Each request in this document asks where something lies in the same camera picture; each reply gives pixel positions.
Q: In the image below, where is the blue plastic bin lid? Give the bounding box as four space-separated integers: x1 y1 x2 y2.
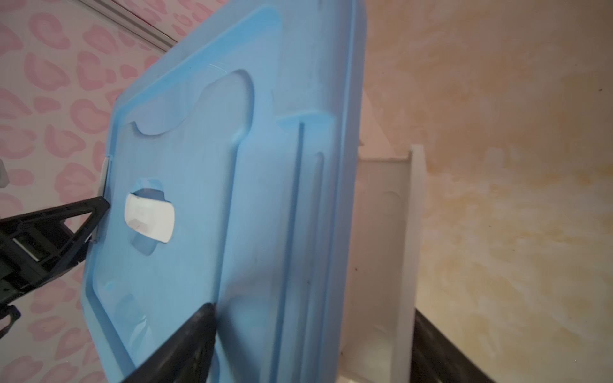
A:
81 1 367 382

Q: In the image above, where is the white plastic storage bin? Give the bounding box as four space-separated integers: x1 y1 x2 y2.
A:
334 90 428 383

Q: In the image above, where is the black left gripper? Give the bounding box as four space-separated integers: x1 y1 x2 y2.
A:
1 196 110 338

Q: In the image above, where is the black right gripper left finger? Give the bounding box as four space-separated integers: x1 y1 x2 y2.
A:
124 303 217 383

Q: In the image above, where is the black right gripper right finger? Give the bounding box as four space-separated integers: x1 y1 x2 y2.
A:
410 310 494 383

